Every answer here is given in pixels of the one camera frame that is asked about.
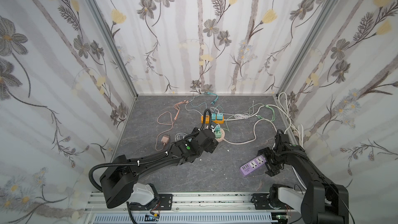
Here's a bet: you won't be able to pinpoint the pink charger adapter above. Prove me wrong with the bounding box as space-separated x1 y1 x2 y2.
161 135 170 146

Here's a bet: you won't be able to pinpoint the teal charging cable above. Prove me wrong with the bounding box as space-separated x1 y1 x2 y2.
186 92 220 114

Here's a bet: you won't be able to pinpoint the light green charger adapter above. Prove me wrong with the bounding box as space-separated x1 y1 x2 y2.
214 124 221 132

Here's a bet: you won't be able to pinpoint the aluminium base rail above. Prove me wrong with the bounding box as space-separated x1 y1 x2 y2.
81 192 304 224

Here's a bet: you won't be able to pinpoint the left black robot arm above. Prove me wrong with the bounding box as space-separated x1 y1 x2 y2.
88 109 219 223

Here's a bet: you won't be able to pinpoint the light green charging cable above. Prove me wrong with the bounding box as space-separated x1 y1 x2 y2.
222 104 277 131

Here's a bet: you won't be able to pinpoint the purple power strip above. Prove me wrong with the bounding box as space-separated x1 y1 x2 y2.
239 155 266 176

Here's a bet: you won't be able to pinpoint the orange power strip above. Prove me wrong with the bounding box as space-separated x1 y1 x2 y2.
205 116 225 124

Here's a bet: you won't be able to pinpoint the round pink power socket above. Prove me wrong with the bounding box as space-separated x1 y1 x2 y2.
215 129 226 142

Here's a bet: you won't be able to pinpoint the white power strip cords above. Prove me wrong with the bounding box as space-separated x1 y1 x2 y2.
222 92 307 181

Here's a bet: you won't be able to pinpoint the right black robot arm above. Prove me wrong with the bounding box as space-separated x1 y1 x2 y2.
258 129 350 224

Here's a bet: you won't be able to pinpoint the white USB cable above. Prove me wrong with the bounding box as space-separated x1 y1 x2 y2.
225 100 256 121

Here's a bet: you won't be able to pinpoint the pink multi-head charging cable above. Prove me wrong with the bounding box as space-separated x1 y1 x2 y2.
154 99 190 151

